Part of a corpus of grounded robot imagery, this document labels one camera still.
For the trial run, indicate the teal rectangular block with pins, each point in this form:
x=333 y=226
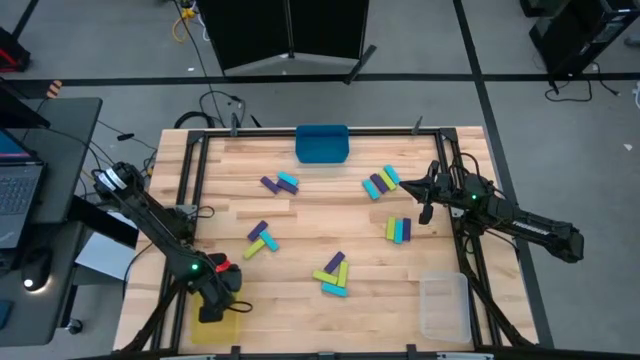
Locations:
x=392 y=174
x=269 y=240
x=288 y=178
x=371 y=189
x=398 y=231
x=334 y=289

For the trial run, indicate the orange black striped tag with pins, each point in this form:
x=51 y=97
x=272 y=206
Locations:
x=54 y=89

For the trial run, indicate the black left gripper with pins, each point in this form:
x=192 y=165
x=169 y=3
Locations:
x=222 y=287

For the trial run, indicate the black computer mouse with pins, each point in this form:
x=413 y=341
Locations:
x=35 y=265

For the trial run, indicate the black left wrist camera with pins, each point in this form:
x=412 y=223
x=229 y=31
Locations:
x=210 y=315

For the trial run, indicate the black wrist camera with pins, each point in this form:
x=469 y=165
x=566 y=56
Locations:
x=426 y=214
x=210 y=315

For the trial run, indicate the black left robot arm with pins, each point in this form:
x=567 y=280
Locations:
x=150 y=215

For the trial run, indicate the black monitor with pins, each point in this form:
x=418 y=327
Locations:
x=17 y=110

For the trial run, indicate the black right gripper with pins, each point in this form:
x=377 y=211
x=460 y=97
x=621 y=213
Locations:
x=444 y=189

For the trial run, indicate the dark grey laptop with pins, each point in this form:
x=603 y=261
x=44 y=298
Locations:
x=17 y=195

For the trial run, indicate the blue plastic bin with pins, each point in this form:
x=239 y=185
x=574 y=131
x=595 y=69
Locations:
x=322 y=147

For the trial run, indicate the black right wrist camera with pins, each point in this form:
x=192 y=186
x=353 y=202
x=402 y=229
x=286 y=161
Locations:
x=426 y=214

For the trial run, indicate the black desk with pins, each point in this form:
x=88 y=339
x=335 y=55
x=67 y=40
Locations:
x=65 y=150

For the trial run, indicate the yellow translucent plastic bin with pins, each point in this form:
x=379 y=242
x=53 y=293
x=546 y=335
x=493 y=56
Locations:
x=215 y=332

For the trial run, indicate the black flat box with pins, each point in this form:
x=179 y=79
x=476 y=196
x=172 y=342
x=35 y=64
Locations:
x=105 y=227

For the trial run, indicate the clear plastic bin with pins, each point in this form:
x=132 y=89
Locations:
x=445 y=310

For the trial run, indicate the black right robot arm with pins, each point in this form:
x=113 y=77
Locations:
x=530 y=225

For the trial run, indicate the black caster wheel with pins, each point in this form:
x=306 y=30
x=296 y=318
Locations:
x=75 y=326

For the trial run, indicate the red and black case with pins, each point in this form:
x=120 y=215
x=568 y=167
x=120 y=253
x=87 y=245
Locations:
x=10 y=52

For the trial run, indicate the black equipment cart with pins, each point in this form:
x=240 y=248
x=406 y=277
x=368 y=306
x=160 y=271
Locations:
x=575 y=35

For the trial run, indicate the white sheet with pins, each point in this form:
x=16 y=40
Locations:
x=102 y=257

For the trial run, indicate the black folding partition screen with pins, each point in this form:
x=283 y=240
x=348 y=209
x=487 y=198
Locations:
x=260 y=30

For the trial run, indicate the black aluminium table frame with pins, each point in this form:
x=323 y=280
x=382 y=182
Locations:
x=390 y=132

